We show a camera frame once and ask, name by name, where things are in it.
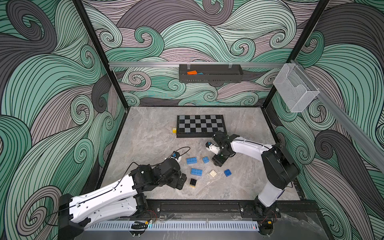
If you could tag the aluminium rail back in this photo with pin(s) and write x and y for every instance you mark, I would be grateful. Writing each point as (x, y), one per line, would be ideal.
(141, 64)

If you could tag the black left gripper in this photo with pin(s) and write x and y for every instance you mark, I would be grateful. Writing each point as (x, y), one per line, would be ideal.
(174, 184)

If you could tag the blue long lego brick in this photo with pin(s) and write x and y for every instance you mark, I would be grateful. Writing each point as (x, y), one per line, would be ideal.
(196, 172)

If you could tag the aluminium rail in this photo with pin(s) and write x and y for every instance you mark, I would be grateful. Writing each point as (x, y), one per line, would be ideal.
(331, 97)
(141, 64)

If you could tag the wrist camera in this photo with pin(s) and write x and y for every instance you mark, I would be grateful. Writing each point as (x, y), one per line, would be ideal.
(212, 148)
(176, 156)

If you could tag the blue square lego brick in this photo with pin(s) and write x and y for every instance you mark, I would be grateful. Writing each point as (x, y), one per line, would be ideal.
(227, 173)

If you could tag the black wall tray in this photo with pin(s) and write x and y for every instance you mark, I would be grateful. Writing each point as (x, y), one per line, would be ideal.
(212, 74)

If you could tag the black corner frame post right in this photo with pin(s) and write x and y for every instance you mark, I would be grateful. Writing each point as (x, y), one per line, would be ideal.
(309, 27)

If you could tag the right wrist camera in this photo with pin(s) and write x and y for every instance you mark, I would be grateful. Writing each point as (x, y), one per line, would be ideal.
(212, 148)

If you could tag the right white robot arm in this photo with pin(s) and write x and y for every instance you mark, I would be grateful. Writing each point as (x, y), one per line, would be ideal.
(279, 165)

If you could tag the clear plastic wall holder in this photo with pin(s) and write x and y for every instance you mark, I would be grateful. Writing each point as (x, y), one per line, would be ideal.
(295, 87)

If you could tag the black lego brick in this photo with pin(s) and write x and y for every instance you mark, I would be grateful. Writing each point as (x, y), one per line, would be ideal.
(193, 183)

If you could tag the black corner frame post left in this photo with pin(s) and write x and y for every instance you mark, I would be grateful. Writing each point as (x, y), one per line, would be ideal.
(95, 41)

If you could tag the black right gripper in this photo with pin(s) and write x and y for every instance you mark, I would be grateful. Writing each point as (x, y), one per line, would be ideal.
(219, 160)

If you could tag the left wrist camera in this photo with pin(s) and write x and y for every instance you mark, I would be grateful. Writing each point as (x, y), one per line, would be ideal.
(176, 156)

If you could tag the white slotted cable duct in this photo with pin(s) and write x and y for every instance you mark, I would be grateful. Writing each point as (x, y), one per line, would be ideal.
(179, 226)

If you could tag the cream lego brick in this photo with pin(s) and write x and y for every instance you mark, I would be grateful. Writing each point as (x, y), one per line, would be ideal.
(213, 173)

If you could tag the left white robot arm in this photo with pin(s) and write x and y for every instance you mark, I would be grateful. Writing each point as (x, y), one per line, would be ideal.
(124, 198)

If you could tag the black corner frame post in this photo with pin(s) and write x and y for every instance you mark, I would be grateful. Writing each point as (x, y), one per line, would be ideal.
(95, 41)
(309, 27)

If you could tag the aluminium rail right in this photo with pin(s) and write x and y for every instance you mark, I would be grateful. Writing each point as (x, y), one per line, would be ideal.
(331, 97)

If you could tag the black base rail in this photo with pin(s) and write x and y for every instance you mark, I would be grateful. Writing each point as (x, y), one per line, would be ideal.
(246, 208)

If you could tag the black chessboard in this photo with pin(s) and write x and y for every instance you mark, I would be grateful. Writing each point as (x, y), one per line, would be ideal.
(199, 126)

